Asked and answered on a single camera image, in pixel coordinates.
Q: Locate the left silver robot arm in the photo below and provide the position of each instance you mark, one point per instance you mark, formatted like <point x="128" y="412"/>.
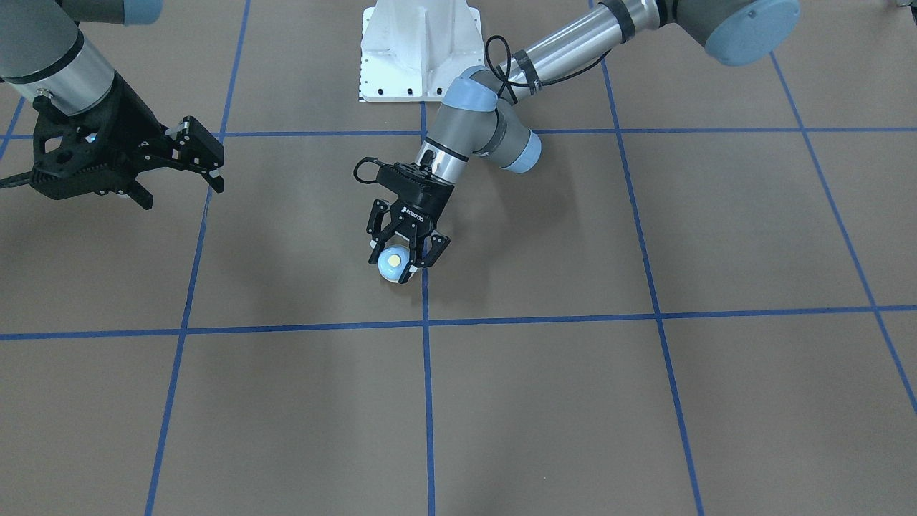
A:
<point x="477" y="118"/>

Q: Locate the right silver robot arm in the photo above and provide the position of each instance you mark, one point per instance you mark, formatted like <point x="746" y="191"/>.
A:
<point x="44" y="49"/>

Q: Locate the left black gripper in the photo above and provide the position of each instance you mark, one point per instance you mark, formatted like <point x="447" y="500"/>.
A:
<point x="423" y="203"/>

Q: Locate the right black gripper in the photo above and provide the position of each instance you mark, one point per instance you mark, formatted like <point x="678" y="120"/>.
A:
<point x="134" y="138"/>

